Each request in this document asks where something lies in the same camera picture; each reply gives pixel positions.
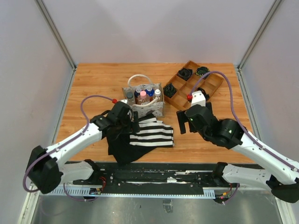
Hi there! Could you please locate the right aluminium frame post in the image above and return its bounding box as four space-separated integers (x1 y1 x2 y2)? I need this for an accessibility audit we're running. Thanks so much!
237 0 285 70

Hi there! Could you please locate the dark blue pump bottle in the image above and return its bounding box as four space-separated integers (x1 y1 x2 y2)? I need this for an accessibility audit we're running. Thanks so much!
134 88 142 98

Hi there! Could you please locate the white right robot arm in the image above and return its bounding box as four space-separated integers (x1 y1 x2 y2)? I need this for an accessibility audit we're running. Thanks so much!
177 103 299 203

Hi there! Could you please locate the wooden divided tray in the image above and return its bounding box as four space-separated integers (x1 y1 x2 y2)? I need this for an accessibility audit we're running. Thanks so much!
164 61 224 110

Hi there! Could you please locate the grey slotted cable duct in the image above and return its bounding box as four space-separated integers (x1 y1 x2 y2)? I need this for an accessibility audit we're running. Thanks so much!
47 186 216 199

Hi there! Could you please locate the bright blue pump bottle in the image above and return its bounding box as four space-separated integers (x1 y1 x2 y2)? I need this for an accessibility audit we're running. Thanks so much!
145 85 155 97

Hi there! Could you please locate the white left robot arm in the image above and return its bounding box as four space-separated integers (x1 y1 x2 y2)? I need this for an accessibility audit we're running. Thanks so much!
25 101 140 194

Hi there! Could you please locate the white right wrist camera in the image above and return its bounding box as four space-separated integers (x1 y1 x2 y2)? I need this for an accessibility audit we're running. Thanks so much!
191 91 206 107

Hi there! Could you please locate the clear bottle pink cap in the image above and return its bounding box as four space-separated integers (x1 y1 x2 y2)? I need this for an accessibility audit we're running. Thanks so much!
137 91 150 105

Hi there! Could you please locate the green yellow rolled tie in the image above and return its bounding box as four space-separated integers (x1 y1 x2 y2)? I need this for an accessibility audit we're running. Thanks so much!
195 66 210 77

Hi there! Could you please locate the clear bottle dark cap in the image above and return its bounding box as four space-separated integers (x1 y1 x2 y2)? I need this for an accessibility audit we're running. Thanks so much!
126 91 135 106

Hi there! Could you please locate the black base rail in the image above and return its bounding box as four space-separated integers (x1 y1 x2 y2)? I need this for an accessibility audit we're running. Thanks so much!
46 161 276 194

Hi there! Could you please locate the printed canvas tote bag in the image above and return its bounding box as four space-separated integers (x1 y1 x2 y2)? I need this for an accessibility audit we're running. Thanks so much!
122 74 165 118

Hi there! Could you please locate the black white striped cloth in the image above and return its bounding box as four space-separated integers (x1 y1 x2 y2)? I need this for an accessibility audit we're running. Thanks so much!
107 114 174 165

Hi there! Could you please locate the black orange rolled tie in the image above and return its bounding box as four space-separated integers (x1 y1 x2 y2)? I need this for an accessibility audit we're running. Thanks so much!
197 87 210 101

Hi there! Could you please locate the left aluminium frame post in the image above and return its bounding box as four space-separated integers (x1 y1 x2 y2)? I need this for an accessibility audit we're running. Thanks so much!
35 0 78 70

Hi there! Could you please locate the dark green rolled tie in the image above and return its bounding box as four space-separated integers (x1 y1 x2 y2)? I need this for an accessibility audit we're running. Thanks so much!
164 83 177 98

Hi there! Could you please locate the clear bottle white cap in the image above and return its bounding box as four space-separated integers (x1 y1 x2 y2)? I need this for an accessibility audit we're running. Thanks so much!
153 89 162 102

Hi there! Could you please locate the aluminium frame post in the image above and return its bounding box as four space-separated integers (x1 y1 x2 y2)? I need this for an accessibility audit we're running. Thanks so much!
237 0 285 70
35 0 78 70

